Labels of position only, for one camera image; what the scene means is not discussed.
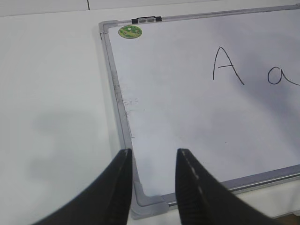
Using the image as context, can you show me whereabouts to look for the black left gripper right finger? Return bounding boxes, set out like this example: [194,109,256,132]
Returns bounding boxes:
[175,149,278,225]

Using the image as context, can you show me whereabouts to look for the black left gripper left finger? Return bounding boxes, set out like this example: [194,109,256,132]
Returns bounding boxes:
[36,149,133,225]

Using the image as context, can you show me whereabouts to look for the round green magnet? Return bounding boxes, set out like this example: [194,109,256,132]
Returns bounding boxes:
[118,25,143,39]

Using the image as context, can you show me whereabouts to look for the black board hanging clip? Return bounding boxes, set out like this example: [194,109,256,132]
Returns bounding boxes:
[131,16,162,24]

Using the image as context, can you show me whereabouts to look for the white board with grey frame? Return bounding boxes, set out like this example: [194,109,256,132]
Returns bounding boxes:
[99,3,300,219]

